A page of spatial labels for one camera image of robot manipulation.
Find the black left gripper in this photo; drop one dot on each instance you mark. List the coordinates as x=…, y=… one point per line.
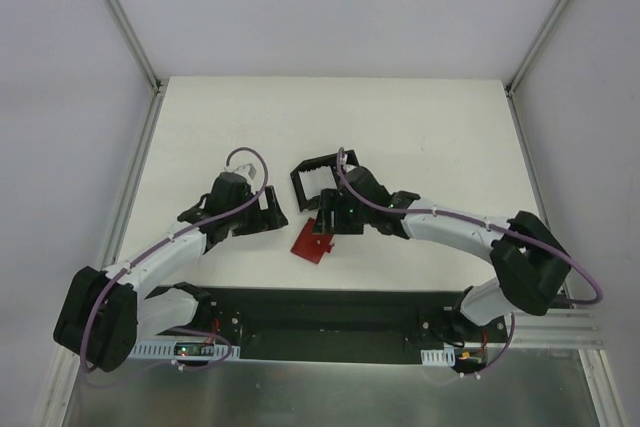
x=263, y=217

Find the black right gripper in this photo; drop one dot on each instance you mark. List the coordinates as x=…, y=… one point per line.
x=330, y=202

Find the red leather card holder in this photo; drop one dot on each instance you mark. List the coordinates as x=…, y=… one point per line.
x=310, y=246

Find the black card box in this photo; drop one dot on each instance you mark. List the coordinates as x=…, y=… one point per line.
x=310, y=177

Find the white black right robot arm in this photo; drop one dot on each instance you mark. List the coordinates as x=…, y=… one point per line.
x=525, y=256

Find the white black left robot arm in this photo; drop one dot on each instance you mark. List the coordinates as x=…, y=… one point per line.
x=107, y=311

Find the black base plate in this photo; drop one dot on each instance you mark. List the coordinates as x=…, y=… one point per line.
x=340, y=326

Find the left white cable duct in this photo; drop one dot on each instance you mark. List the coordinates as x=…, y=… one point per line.
x=183, y=351

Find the white cable duct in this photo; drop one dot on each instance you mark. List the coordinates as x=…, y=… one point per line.
x=183, y=351
x=438, y=357

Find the right white cable duct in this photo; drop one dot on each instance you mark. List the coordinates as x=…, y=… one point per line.
x=438, y=357

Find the right aluminium frame post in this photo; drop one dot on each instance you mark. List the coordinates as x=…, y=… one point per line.
x=552, y=19

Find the aluminium frame post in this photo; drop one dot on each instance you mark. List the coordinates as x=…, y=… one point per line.
x=133, y=43
x=552, y=19

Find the aluminium front rail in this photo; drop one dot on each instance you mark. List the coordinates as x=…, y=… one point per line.
x=569, y=329

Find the left aluminium frame post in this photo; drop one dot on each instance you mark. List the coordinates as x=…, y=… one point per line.
x=133, y=43

